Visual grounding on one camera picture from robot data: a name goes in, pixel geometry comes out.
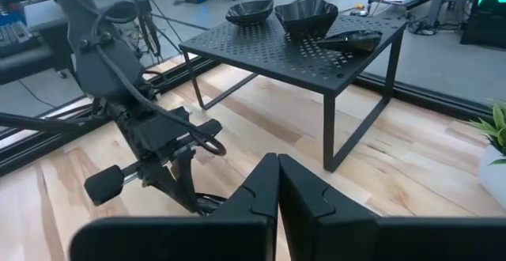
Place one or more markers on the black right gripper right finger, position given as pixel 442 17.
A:
pixel 308 213

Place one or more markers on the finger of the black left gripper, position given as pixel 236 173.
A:
pixel 164 178
pixel 187 182

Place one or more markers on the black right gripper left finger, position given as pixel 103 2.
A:
pixel 261 197

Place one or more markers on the black teardrop mini plate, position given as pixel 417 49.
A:
pixel 211 203
pixel 352 40

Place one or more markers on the black leaf-shaped mini plate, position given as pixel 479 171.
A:
pixel 249 12

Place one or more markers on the black square wavy mini plate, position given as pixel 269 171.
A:
pixel 306 10

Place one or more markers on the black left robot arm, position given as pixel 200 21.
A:
pixel 106 63

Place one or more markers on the grey desk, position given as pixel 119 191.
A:
pixel 118 0

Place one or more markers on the black perforated metal shelf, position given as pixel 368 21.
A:
pixel 276 55

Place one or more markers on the green plant in white pot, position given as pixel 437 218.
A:
pixel 494 174

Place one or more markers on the computer with green light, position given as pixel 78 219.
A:
pixel 486 20

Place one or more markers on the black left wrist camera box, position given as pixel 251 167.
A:
pixel 104 185

